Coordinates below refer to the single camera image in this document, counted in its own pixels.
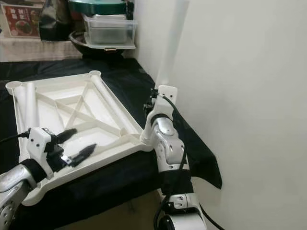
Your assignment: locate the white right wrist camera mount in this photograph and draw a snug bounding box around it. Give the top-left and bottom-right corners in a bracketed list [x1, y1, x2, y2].
[151, 85, 178, 118]

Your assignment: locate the black round wok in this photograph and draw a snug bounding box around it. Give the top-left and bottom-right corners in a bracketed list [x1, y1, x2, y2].
[69, 31, 135, 59]

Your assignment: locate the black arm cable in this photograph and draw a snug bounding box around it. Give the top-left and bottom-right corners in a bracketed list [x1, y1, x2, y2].
[0, 132, 32, 144]
[153, 93, 226, 230]

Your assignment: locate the black plastic bag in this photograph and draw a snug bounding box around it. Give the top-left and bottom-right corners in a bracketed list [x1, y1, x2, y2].
[39, 0, 75, 41]

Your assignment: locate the white plastic children table top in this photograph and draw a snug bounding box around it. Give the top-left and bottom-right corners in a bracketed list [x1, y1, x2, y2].
[5, 70, 154, 207]

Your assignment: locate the clear plastic storage container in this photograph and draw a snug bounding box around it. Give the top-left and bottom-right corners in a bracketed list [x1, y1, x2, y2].
[82, 13, 137, 48]

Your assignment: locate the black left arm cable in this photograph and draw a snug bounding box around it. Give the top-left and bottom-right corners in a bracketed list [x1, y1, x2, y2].
[0, 132, 32, 144]

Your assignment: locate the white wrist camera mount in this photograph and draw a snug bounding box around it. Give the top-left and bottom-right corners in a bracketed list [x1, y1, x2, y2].
[151, 85, 178, 118]
[27, 127, 54, 163]

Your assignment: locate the clear bin with orange lid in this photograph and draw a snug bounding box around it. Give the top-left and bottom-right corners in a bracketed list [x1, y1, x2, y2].
[0, 0, 46, 39]

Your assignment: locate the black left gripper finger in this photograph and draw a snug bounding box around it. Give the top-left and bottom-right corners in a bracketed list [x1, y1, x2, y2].
[69, 143, 98, 167]
[55, 127, 79, 143]

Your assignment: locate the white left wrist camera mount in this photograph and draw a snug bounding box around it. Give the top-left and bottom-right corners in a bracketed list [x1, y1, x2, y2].
[27, 127, 54, 163]

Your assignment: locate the red printed carton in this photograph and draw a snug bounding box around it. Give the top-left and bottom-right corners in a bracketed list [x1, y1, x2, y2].
[4, 4, 40, 38]

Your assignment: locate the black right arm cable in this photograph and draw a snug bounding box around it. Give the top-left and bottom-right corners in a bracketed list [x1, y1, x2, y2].
[153, 93, 226, 230]

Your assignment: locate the green round pot lid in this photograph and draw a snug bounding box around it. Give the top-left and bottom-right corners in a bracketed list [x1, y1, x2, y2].
[69, 0, 125, 15]

